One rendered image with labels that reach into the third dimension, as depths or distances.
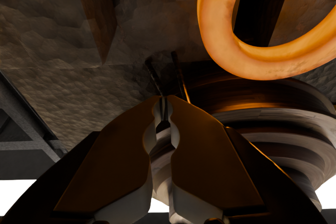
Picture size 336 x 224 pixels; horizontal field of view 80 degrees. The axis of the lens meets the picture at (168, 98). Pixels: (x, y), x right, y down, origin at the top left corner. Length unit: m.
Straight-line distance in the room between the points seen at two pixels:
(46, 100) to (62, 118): 0.08
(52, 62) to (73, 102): 0.31
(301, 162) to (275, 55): 0.19
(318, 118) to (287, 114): 0.05
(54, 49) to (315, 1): 0.33
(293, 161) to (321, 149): 0.06
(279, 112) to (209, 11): 0.18
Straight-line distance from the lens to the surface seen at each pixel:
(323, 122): 0.39
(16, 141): 6.54
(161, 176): 0.41
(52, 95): 0.55
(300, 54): 0.29
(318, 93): 0.44
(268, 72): 0.29
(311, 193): 0.42
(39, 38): 0.23
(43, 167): 9.06
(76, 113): 0.58
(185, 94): 0.29
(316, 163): 0.43
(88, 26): 0.21
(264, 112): 0.32
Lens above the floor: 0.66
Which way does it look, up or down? 47 degrees up
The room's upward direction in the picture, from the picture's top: 176 degrees clockwise
